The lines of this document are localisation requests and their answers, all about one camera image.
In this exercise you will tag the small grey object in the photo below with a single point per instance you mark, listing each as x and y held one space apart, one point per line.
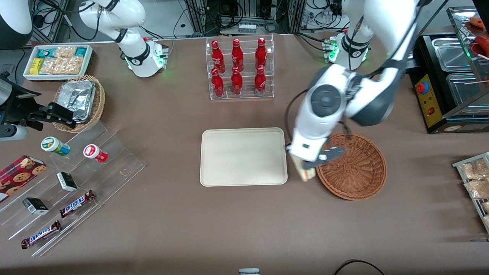
249 272

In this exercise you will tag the brown round wicker basket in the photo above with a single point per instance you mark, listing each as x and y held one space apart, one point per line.
355 172

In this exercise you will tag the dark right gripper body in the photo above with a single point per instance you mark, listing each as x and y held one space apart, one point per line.
21 108

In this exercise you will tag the cream plastic tray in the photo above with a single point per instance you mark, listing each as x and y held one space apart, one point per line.
244 156

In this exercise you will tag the red plaid cookie box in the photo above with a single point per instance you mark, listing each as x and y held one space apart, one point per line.
19 175

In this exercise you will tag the clear acrylic bottle rack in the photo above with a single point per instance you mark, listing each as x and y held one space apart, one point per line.
267 86

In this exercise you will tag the small black box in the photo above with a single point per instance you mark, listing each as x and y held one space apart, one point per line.
35 206
67 181

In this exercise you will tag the white rectangular snack bin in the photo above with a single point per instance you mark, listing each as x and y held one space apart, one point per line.
88 61

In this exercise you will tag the clear acrylic stepped display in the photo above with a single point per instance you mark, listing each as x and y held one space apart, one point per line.
114 168

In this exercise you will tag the red emergency stop button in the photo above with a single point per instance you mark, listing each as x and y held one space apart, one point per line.
421 88

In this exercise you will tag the green lid snack cup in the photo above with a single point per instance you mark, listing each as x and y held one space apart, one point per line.
53 146

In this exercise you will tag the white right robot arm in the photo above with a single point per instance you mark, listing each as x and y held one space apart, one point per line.
133 57

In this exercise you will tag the red lid snack cup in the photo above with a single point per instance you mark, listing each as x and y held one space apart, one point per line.
93 152

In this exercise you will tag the white power strip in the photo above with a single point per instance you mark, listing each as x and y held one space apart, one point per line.
247 28

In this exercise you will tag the red sausage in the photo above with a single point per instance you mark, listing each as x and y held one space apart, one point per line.
483 44

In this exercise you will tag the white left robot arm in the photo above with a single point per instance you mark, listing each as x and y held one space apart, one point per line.
374 99

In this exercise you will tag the clear bag of crackers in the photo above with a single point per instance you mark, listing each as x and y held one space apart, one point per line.
61 65
65 52

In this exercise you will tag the light wicker basket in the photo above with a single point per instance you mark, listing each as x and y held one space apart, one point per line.
100 103

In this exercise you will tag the red cola bottle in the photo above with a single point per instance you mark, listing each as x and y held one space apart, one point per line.
237 83
260 83
217 57
261 53
237 56
217 84

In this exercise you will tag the Snickers chocolate bar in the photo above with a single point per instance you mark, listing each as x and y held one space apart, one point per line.
76 204
41 235

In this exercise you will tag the aluminium frame rack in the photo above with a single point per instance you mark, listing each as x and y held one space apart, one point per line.
248 9

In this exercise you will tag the aluminium foil container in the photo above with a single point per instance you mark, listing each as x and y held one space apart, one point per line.
78 97

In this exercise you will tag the teal snack packet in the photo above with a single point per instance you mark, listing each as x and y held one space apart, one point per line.
81 51
46 52

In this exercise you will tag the triangle sandwich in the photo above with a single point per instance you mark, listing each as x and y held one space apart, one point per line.
306 175

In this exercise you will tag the stainless steel pan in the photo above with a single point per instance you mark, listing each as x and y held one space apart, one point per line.
462 91
452 53

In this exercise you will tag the yellow snack packet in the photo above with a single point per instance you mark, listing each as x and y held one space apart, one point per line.
36 66

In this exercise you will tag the black food warmer appliance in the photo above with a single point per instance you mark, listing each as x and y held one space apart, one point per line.
439 122

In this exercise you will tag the clear bag of snacks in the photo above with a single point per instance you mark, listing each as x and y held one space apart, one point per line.
477 188
475 170

